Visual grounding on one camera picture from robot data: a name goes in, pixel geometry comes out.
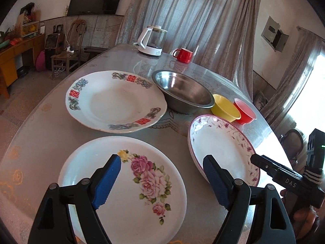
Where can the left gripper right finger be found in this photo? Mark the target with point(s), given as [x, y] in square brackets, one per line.
[270, 223]

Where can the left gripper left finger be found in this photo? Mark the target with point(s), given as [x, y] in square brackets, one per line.
[53, 224]

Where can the purple floral rim plate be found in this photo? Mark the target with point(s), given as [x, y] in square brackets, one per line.
[211, 135]

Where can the red plastic bowl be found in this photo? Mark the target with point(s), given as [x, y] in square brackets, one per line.
[247, 114]

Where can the white plate pink roses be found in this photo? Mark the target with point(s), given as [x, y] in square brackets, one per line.
[147, 203]

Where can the yellow plastic bowl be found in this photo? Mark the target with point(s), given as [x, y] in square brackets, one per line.
[225, 109]

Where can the white plate red characters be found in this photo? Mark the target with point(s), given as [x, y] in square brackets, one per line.
[115, 102]

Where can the stainless steel bowl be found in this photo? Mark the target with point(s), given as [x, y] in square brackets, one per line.
[182, 93]

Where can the person right hand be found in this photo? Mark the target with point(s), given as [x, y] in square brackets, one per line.
[305, 221]

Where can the round back chair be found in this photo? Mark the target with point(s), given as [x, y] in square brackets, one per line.
[292, 143]

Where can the grey right curtain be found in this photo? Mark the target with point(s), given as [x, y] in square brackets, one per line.
[308, 47]

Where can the grey curtain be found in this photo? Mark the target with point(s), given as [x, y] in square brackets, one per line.
[220, 33]
[308, 47]

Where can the orange wooden desk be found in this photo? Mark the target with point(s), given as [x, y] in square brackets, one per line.
[8, 68]

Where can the red mug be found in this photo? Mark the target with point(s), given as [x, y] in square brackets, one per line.
[183, 55]

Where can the grey centre curtain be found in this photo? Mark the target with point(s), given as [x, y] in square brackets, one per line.
[220, 33]

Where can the small shelf with items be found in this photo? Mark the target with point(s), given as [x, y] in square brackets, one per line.
[28, 21]

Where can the white glass electric kettle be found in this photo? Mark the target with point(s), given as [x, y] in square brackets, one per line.
[151, 41]

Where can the wall electrical panel box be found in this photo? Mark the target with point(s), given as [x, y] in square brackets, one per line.
[274, 36]

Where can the wooden chair by wall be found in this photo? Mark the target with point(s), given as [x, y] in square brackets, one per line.
[71, 56]

